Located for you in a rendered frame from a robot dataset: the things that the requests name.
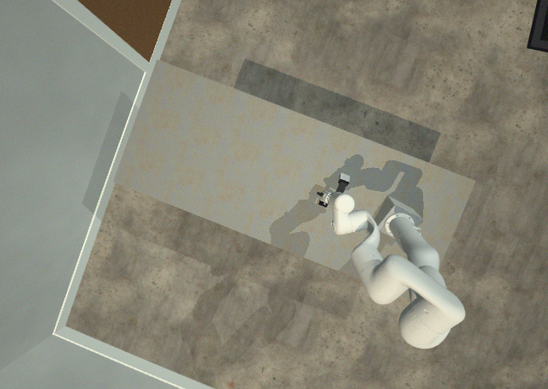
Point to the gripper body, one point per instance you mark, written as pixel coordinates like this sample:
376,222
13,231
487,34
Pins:
322,198

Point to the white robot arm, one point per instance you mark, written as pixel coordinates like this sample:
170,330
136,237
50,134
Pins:
433,308

